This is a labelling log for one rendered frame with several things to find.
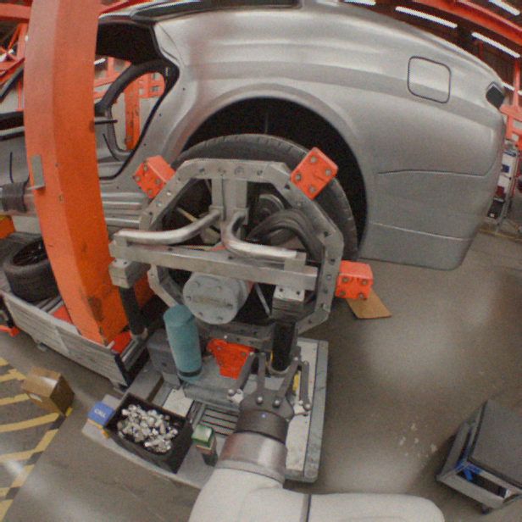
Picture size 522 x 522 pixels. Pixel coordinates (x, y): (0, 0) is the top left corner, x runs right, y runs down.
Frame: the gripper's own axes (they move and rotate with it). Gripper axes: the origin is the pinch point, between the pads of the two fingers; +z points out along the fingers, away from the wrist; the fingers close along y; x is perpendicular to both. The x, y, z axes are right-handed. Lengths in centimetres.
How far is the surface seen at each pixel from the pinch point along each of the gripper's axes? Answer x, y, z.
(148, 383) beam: -70, -61, 21
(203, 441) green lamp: -17.2, -11.7, -16.1
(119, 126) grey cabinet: 56, -405, 419
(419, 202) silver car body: 18, 42, 60
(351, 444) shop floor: -83, 38, 19
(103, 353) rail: -49, -77, 16
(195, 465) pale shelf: -38.0, -16.7, -16.9
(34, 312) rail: -44, -133, 17
